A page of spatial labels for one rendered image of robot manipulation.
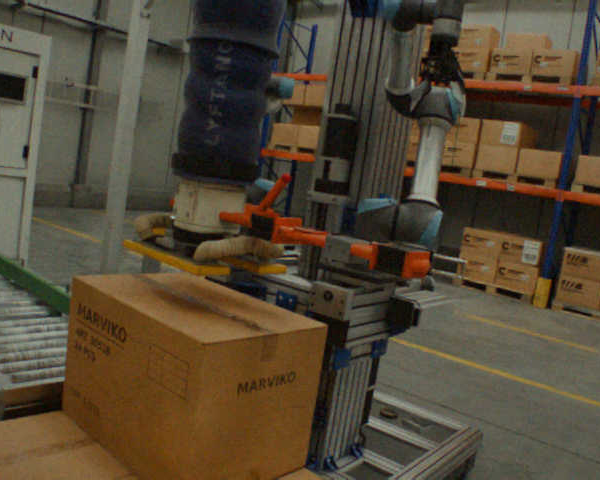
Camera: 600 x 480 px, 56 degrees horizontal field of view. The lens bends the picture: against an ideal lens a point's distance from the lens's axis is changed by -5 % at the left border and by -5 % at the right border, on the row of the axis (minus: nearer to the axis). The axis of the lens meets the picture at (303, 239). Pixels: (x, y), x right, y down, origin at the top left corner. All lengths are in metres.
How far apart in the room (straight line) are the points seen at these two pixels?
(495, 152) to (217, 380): 7.74
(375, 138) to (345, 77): 0.27
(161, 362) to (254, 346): 0.21
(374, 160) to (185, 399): 1.14
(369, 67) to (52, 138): 9.90
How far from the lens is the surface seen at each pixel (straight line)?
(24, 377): 2.08
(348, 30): 2.24
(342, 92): 2.20
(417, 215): 1.85
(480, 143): 8.89
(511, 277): 8.65
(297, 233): 1.26
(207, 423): 1.33
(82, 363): 1.70
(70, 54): 11.86
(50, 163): 11.71
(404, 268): 1.08
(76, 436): 1.70
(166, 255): 1.45
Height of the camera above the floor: 1.32
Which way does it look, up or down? 7 degrees down
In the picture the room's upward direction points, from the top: 9 degrees clockwise
